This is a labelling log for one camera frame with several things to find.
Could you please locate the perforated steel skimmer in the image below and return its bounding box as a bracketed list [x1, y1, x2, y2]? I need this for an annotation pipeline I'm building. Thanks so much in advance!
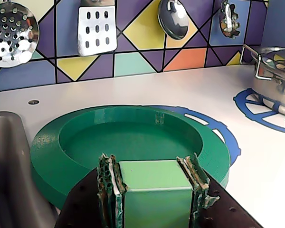
[0, 0, 40, 69]

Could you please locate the steel serving spoon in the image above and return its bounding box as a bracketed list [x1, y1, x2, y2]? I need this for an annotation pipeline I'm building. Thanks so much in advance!
[157, 0, 190, 40]

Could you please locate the grey toy sink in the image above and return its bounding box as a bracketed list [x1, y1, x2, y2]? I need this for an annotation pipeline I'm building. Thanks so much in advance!
[0, 111, 60, 228]

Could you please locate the small steel ladle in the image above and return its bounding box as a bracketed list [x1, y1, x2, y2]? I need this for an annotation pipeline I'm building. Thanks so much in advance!
[218, 0, 242, 39]

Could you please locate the green block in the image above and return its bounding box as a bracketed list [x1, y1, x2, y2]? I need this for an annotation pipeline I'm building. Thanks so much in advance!
[118, 159, 193, 228]

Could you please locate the slotted steel spatula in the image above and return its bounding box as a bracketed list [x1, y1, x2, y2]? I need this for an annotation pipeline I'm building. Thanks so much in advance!
[77, 0, 118, 57]

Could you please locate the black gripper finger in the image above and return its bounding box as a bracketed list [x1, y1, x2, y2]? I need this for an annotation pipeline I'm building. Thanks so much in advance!
[176, 152, 263, 228]
[54, 153, 129, 228]

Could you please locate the steel pot with handles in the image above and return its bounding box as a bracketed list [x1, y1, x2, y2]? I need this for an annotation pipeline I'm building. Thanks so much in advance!
[242, 44, 285, 112]

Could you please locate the round green recipient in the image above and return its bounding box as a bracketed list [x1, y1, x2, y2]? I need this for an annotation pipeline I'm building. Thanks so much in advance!
[30, 105, 231, 211]

